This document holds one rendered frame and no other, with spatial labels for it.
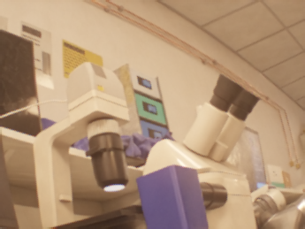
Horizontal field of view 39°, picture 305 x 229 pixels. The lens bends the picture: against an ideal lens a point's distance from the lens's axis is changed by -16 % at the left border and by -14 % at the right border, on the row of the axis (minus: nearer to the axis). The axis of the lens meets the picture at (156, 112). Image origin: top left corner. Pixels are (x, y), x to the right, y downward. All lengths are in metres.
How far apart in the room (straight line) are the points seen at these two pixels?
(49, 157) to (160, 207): 0.47
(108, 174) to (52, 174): 0.17
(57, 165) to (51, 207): 0.10
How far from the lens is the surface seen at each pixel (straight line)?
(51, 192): 1.01
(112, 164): 0.91
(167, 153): 0.74
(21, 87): 1.46
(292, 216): 1.05
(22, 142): 1.22
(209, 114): 0.76
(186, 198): 0.59
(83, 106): 0.94
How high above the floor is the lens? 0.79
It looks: 23 degrees up
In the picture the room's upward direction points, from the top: 12 degrees counter-clockwise
